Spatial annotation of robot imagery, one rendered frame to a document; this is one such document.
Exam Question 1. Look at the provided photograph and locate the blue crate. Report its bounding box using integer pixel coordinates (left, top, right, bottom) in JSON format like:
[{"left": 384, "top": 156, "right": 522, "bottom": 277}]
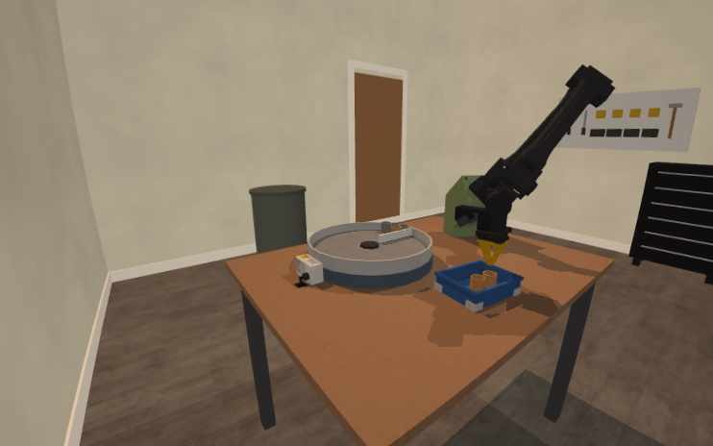
[{"left": 434, "top": 260, "right": 524, "bottom": 312}]

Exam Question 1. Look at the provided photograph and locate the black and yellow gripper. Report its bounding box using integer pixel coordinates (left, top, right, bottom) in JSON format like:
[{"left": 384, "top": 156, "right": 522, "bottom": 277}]
[{"left": 476, "top": 215, "right": 512, "bottom": 265}]

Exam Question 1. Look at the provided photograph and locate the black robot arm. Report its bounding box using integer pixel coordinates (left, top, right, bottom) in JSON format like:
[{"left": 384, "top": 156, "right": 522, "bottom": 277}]
[{"left": 455, "top": 65, "right": 615, "bottom": 232}]

